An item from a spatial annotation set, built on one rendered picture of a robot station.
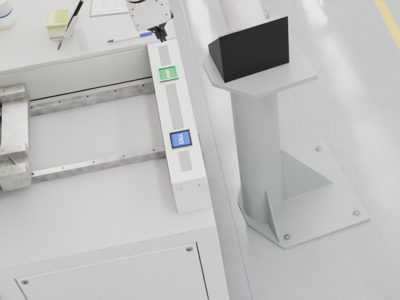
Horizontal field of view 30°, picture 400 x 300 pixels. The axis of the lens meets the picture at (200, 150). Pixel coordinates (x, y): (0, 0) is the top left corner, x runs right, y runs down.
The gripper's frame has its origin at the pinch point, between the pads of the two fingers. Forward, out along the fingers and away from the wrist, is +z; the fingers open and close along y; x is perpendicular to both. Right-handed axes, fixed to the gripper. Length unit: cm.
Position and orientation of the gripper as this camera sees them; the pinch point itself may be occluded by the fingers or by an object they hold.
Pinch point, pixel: (161, 33)
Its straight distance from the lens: 208.5
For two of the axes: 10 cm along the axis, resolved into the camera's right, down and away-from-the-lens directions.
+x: -1.6, -7.4, 6.5
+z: 3.2, 5.9, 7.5
